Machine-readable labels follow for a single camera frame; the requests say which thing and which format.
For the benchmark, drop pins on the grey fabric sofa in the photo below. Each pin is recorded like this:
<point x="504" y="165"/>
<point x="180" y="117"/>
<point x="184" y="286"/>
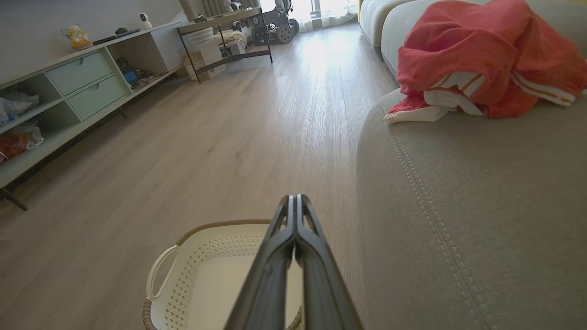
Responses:
<point x="481" y="206"/>

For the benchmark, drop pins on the black wheeled robot vehicle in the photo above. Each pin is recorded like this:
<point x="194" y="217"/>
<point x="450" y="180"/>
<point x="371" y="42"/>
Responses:
<point x="277" y="23"/>

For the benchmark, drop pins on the cream perforated laundry basket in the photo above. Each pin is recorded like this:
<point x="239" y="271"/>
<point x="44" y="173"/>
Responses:
<point x="215" y="284"/>

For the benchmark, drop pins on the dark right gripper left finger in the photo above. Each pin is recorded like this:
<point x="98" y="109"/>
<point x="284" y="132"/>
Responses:
<point x="268" y="275"/>

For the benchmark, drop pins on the small dark tabletop object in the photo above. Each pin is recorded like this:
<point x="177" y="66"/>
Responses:
<point x="200" y="19"/>

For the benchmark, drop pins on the white sheer curtain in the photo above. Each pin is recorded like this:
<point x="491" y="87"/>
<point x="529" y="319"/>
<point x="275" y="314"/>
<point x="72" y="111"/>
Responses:
<point x="330" y="13"/>

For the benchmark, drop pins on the pale green open sideboard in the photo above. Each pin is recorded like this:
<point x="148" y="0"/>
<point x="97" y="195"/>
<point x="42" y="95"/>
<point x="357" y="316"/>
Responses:
<point x="55" y="137"/>

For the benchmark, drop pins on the flat black remote bar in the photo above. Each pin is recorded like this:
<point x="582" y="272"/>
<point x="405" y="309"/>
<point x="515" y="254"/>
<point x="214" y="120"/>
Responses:
<point x="117" y="35"/>

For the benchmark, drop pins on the small colourful toy figure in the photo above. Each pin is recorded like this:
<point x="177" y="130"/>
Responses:
<point x="78" y="38"/>

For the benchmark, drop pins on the orange crumpled bag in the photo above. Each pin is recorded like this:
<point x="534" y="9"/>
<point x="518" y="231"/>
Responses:
<point x="16" y="143"/>

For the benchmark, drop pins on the white plastic bucket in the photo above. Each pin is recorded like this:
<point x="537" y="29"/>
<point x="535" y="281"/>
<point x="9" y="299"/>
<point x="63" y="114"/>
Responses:
<point x="200" y="39"/>

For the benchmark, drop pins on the pale green sideboard drawer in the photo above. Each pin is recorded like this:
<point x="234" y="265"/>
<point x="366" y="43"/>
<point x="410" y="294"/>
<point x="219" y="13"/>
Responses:
<point x="80" y="72"/>
<point x="97" y="96"/>

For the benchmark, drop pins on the white round security camera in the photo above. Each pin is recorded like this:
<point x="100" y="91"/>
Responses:
<point x="145" y="20"/>

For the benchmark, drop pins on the red garment with white trim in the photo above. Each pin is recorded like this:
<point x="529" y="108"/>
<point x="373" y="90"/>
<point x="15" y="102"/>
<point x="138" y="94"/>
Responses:
<point x="477" y="41"/>

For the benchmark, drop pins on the light grey sofa section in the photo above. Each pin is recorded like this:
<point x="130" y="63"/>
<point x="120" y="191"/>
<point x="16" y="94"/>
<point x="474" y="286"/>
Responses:
<point x="376" y="16"/>

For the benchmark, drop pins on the brown cardboard box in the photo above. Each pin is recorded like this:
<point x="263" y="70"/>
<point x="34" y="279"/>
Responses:
<point x="206" y="62"/>

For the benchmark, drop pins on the black frame wooden table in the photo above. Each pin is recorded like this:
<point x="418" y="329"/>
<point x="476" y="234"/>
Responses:
<point x="220" y="20"/>

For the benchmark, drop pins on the dark shelf clutter pile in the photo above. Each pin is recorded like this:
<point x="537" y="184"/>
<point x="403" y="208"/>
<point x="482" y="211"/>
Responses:
<point x="133" y="73"/>

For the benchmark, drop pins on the white crumpled bag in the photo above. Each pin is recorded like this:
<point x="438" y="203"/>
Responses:
<point x="16" y="106"/>

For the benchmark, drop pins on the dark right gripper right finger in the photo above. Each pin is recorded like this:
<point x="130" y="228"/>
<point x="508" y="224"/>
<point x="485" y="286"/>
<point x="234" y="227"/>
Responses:
<point x="321" y="279"/>

